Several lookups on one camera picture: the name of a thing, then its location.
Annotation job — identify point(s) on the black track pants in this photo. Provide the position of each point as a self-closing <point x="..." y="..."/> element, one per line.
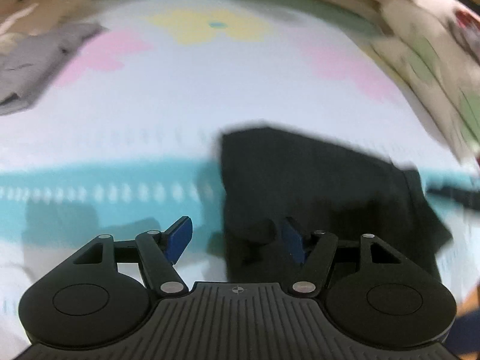
<point x="270" y="175"/>

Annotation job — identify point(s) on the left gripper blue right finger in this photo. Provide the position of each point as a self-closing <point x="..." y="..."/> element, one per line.
<point x="295" y="243"/>

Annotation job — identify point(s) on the folded grey garment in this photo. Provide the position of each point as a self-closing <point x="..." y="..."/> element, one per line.
<point x="32" y="64"/>

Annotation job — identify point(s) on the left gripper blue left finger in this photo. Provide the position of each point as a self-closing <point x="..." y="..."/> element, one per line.
<point x="176" y="238"/>

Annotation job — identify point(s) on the patterned clothes pile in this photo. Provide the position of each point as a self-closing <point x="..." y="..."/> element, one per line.
<point x="465" y="22"/>

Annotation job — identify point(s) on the floral folded quilt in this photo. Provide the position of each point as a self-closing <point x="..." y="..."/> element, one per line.
<point x="440" y="73"/>

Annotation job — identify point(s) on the floral bed blanket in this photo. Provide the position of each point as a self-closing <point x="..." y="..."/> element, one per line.
<point x="126" y="136"/>

